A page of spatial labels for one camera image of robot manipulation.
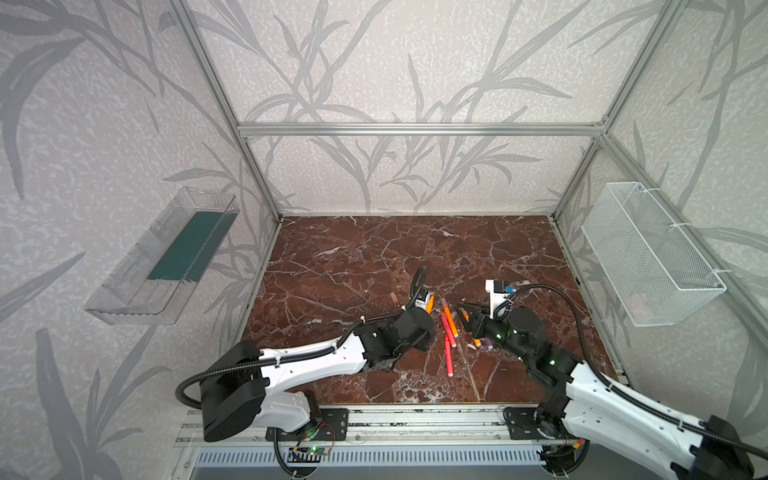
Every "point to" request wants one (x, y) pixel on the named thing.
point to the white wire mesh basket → (655, 273)
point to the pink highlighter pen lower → (449, 356)
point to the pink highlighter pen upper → (448, 329)
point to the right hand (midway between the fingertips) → (459, 297)
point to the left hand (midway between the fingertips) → (432, 316)
